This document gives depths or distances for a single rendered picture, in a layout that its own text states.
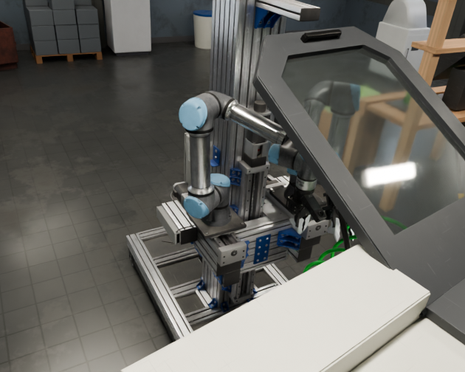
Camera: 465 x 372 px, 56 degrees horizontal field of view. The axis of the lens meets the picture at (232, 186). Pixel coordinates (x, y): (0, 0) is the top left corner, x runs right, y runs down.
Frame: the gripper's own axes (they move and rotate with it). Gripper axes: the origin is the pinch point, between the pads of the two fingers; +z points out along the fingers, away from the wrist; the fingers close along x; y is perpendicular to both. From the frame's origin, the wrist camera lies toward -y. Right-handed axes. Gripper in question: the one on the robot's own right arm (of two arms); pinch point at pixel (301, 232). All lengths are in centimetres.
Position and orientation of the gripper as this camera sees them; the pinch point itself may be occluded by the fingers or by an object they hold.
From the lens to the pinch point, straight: 176.2
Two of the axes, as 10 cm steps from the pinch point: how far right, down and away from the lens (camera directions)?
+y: -6.0, -4.5, 6.6
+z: -0.7, 8.5, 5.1
